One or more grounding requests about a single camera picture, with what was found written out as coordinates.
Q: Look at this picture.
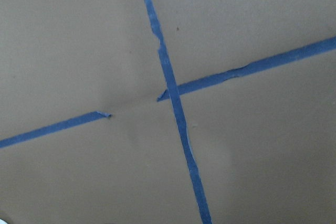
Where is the cream rectangular tray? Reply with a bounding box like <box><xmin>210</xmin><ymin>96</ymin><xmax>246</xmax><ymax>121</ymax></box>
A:
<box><xmin>0</xmin><ymin>219</ymin><xmax>8</xmax><ymax>224</ymax></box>

